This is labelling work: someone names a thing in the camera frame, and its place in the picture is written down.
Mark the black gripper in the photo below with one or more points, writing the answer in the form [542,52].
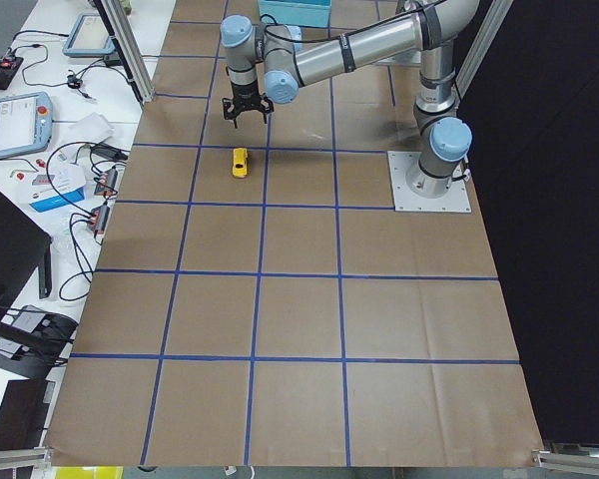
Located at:
[244,93]

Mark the yellow beetle toy car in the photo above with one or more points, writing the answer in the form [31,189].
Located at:
[240,163]

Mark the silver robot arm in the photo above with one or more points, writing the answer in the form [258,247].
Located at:
[267,66]

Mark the light blue plastic bin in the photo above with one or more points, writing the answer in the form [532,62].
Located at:
[307,13]

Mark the black power adapter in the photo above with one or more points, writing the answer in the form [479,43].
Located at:
[109,153]

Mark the far teach pendant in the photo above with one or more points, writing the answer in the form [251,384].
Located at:
[88,38]

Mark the teach pendant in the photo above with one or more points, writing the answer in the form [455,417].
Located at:
[25,124]
[88,38]

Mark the blue white cardboard box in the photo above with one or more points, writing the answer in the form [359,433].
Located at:
[61,186]

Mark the near teach pendant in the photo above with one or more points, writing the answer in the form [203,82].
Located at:
[25,124]

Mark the black monitor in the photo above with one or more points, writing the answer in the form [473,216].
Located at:
[24,249]

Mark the aluminium frame post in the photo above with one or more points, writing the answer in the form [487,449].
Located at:
[118,26]

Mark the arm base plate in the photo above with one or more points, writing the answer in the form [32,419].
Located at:
[413,191]

